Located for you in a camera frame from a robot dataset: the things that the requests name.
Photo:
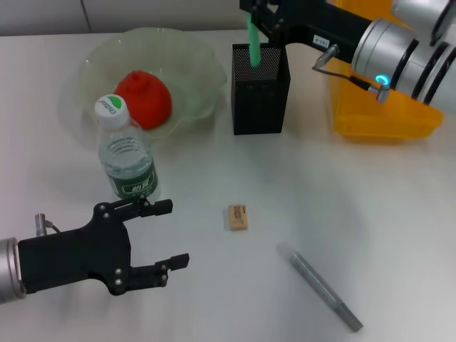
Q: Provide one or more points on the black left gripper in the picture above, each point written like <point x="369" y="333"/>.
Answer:
<point x="75" y="256"/>

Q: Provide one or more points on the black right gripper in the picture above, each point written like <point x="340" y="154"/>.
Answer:
<point x="320" y="25"/>

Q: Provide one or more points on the green pen with white cap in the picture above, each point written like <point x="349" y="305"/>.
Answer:
<point x="254" y="46"/>

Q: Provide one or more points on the tan eraser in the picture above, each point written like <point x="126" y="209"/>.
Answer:
<point x="238" y="217"/>

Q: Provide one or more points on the clear green-labelled water bottle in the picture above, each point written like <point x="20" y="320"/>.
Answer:
<point x="128" y="167"/>

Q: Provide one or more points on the orange fruit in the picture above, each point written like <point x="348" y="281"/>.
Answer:
<point x="153" y="96"/>

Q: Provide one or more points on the grey marker pen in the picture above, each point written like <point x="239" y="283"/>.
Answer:
<point x="313" y="281"/>

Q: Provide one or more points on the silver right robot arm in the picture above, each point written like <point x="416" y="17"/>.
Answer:
<point x="409" y="60"/>

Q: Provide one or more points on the green glass fruit plate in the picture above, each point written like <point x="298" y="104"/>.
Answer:
<point x="192" y="71"/>

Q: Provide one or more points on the black mesh pen holder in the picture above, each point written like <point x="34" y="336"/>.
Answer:
<point x="258" y="110"/>

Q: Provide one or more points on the yellow plastic bin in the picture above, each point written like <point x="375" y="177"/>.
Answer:
<point x="374" y="117"/>

